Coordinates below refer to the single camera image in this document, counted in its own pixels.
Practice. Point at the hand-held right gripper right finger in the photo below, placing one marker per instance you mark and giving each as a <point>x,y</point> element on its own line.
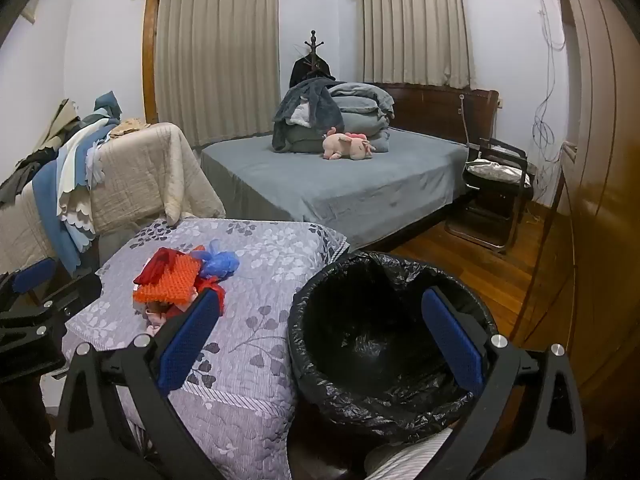
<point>452,340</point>

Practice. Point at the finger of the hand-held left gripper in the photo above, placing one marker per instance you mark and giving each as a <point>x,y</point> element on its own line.
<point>32,275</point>
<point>75,295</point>

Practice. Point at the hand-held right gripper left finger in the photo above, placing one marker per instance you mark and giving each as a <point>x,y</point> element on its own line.
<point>192,340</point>

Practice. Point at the pale pink sock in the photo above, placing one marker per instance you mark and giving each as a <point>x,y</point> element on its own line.
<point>152,316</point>

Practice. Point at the red cloth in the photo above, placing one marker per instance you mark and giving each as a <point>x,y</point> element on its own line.
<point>160,265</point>

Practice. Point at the blue plastic bag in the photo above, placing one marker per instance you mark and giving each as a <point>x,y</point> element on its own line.
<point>222,262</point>

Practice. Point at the bin with black bag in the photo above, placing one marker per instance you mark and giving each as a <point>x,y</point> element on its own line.
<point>360,310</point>

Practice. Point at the blue and white scalloped cloths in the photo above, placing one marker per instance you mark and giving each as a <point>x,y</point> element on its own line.
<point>50,195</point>

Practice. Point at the dark grey cloth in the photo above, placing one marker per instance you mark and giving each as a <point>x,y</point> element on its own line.
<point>20,180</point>

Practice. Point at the grey floral quilt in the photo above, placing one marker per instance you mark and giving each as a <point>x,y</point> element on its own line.
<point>270,270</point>

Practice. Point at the person's striped trouser leg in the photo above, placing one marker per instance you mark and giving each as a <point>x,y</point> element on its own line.
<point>400,460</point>

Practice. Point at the beige covered clothes rack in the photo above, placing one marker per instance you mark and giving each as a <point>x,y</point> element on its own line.
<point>140,175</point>

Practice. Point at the tan scalloped cloth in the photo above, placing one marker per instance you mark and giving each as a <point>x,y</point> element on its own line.
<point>60,120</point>

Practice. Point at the white chair cushion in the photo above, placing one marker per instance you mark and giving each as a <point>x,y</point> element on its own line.
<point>495,170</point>

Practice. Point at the bed with grey sheet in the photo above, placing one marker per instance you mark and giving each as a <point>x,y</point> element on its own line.
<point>350,185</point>

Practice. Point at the black metal chair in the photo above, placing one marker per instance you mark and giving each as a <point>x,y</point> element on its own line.
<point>505,147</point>

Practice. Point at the pink plush pig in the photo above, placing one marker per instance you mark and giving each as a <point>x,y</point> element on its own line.
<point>345,147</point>

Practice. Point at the dark wooden headboard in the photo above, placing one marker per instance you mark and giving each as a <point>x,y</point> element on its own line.
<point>430,110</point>

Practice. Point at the wooden wardrobe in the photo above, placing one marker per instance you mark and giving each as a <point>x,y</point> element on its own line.
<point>600,160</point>

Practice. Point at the folded grey duvet stack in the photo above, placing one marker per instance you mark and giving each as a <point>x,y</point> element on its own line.
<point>357,105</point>

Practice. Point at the dark grey fleece blanket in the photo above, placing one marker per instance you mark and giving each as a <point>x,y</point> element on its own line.
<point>312,97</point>

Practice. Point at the wide beige curtain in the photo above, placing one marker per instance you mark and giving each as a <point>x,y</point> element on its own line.
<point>215,60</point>

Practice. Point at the dark hanging garment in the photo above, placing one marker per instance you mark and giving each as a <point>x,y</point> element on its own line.
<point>300,70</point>

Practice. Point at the wooden coat rack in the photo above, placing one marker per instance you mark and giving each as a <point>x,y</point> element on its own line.
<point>313,55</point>

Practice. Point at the narrow beige curtain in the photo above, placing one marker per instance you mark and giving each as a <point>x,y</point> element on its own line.
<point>415,30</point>

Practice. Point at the wooden window frame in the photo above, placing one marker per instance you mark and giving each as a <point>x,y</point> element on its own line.
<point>149,60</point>

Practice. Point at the wall picture frame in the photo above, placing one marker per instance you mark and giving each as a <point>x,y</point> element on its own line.
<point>31,10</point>

